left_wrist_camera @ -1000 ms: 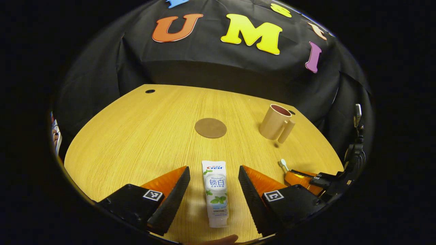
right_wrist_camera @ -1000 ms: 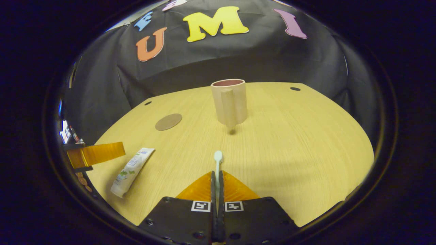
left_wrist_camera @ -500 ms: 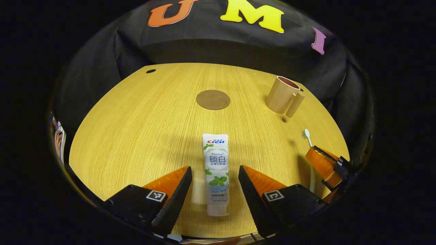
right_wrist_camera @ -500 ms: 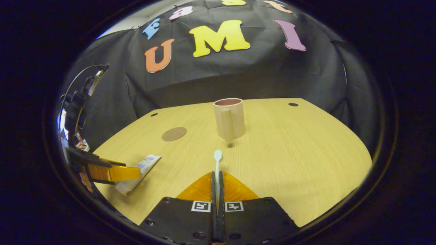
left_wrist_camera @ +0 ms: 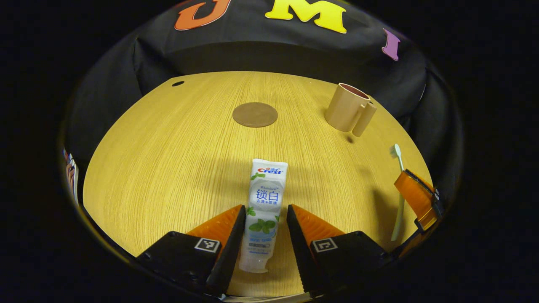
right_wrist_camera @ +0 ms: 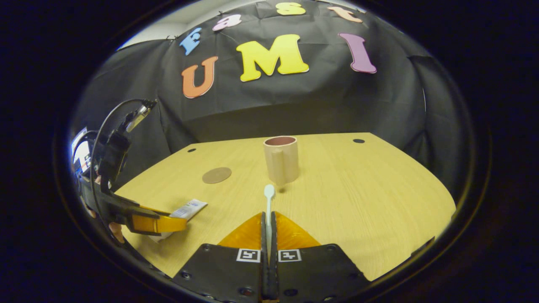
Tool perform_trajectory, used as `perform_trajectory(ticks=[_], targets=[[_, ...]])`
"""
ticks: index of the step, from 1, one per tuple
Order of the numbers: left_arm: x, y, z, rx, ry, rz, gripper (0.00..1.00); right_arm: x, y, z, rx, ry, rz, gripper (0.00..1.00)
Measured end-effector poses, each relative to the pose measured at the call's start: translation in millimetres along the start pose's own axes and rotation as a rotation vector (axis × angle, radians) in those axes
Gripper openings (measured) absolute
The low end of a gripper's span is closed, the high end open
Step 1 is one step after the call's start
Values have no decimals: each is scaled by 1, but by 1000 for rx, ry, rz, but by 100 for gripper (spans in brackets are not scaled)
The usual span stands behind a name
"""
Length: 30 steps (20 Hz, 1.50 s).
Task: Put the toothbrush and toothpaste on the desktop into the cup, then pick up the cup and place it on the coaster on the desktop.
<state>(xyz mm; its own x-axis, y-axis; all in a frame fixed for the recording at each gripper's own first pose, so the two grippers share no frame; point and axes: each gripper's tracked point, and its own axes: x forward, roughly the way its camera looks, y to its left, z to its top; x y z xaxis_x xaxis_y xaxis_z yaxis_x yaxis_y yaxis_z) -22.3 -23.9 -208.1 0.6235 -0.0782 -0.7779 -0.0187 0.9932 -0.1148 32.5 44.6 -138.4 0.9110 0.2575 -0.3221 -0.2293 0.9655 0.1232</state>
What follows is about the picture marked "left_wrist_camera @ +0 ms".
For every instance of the wooden desktop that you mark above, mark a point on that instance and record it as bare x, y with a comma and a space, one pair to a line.
168, 168

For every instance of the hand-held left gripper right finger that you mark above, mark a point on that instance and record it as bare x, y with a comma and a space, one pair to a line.
300, 256

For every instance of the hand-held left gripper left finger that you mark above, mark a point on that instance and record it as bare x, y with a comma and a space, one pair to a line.
231, 252

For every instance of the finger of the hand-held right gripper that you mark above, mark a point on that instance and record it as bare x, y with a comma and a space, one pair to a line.
414, 195

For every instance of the pale green toothbrush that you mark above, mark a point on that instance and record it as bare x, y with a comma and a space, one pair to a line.
399, 219

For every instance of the colourful printed object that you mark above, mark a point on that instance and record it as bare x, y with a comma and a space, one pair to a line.
71, 172

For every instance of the black backdrop cloth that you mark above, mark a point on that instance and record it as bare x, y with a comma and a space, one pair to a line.
261, 54

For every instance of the round brown coaster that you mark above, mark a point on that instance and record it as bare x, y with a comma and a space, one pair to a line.
255, 114

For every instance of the white toothpaste tube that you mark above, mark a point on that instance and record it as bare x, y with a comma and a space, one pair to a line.
266, 198

